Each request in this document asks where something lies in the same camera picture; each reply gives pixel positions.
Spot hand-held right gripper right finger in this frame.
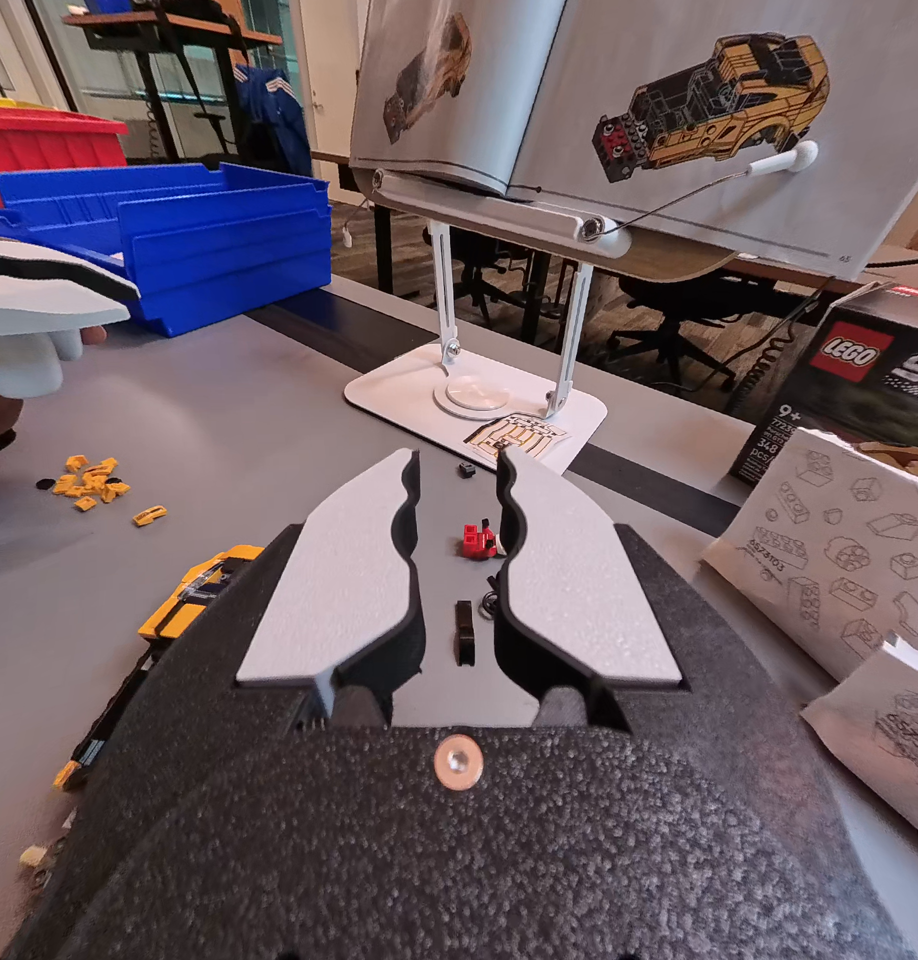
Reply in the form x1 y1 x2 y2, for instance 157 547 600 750
492 448 693 691

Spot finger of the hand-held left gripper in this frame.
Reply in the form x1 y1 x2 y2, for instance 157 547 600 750
0 234 141 303
0 276 132 337

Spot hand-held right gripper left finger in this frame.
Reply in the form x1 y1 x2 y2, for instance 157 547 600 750
236 448 428 721

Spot orange lego pieces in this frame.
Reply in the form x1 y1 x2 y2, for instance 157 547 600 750
51 453 169 528

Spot yellow black lego car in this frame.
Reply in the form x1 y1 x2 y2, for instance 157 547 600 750
16 543 265 894

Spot lego instruction booklet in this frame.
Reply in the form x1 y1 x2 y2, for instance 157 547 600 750
350 0 918 282

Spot red lego seat piece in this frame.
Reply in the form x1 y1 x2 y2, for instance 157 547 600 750
459 517 505 560

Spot lego sticker sheet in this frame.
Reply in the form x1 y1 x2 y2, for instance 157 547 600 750
462 411 573 460

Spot lego set box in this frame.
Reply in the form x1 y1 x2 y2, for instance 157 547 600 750
729 281 918 489

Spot blue storage bin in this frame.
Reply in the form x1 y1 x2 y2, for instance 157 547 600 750
69 180 333 339
0 161 329 219

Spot red storage bin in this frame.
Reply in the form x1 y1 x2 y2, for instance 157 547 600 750
0 105 129 210

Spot black office chair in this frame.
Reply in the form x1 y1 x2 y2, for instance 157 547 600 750
192 63 314 177
616 276 739 393
444 225 537 325

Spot large white paper bag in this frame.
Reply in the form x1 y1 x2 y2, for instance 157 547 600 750
701 426 918 684

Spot background standing desk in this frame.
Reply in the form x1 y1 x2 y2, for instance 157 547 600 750
63 7 284 162

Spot blue jacket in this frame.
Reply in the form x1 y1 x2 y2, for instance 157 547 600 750
234 63 314 177

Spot small white paper bag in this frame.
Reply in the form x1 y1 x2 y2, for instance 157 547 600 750
801 633 918 849

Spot wooden adjacent desk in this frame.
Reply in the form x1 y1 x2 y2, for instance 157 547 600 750
312 150 918 290

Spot white book stand tray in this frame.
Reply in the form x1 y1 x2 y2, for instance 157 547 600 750
352 168 633 260

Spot black coiled cable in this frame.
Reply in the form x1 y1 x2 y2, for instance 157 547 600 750
725 277 839 414

